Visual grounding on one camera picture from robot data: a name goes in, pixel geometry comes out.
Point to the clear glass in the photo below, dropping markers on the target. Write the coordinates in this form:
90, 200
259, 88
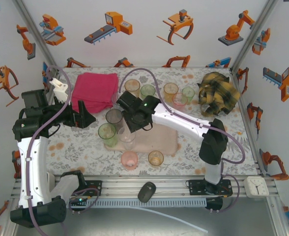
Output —
127, 142

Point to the grey glass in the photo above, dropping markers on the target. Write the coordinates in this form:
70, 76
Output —
113, 118

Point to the tall green glass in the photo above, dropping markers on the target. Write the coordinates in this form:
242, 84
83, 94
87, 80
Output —
148, 91
107, 134

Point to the tall orange glass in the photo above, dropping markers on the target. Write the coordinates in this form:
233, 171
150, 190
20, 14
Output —
132, 86

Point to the short orange glass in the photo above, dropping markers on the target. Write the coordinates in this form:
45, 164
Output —
170, 91
155, 158

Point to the short green glass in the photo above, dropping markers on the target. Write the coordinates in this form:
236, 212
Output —
189, 92

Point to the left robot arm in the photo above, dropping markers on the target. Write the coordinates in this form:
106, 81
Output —
34, 172

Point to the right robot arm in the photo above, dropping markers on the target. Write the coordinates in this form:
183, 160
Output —
179, 118

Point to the pink plastic tray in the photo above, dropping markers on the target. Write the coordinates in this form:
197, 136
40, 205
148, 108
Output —
156, 142

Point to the pink glass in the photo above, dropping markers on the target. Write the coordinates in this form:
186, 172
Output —
129, 159
179, 102

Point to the pink folded towel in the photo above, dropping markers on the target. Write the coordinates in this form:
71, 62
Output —
95, 86

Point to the floral tablecloth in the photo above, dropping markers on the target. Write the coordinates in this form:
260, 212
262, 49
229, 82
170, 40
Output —
70, 157

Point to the dark grey computer mouse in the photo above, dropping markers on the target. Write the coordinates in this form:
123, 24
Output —
147, 191

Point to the small circuit board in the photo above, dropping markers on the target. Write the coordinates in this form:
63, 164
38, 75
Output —
79, 200

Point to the yellow plaid shirt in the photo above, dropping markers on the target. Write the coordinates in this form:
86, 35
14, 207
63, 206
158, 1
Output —
220, 91

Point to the thin white tube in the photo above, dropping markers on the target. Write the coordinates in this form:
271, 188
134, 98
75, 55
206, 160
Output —
170, 216

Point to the black adapter box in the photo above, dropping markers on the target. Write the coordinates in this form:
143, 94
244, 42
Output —
214, 204

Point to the white square clock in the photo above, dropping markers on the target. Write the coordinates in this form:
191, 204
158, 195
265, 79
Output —
256, 188

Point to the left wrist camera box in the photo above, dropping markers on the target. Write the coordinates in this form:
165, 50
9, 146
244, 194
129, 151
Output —
61, 91

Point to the aluminium table rail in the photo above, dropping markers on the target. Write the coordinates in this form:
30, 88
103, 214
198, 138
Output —
120, 186

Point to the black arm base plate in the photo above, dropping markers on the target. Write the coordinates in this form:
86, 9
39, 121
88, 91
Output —
95, 188
194, 188

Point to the aluminium frame post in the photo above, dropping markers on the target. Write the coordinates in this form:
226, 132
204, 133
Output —
37, 34
254, 34

